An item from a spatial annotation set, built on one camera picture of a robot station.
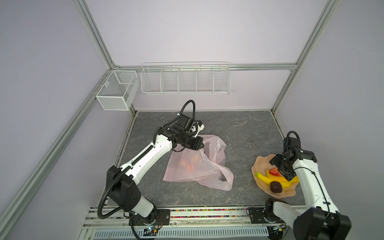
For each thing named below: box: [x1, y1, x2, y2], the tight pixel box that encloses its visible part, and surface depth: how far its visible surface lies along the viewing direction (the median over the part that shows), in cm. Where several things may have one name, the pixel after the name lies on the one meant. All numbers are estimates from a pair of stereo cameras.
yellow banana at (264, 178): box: [255, 172, 279, 185], surface depth 84 cm
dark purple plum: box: [270, 181, 283, 193], surface depth 79 cm
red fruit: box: [179, 159, 195, 172], surface depth 88 cm
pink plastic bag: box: [163, 134, 234, 191], surface depth 83 cm
